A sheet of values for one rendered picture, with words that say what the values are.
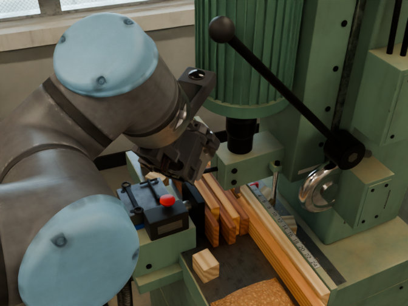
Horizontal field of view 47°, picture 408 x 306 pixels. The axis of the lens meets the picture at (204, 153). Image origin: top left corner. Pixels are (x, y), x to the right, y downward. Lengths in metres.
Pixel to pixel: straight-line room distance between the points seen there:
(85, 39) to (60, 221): 0.20
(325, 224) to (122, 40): 0.77
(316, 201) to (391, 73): 0.30
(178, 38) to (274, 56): 1.59
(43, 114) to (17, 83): 1.85
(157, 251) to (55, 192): 0.60
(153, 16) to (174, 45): 0.22
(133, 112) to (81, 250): 0.18
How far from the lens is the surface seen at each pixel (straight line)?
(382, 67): 0.83
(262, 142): 0.97
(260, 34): 0.74
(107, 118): 0.46
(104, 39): 0.46
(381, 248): 1.19
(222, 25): 0.61
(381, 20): 0.84
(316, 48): 0.83
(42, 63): 2.26
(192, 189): 0.97
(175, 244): 0.95
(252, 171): 0.96
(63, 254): 0.33
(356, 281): 1.11
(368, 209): 0.96
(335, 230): 1.13
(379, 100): 0.85
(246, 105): 0.79
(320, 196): 0.96
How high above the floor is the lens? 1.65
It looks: 38 degrees down
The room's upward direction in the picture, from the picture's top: straight up
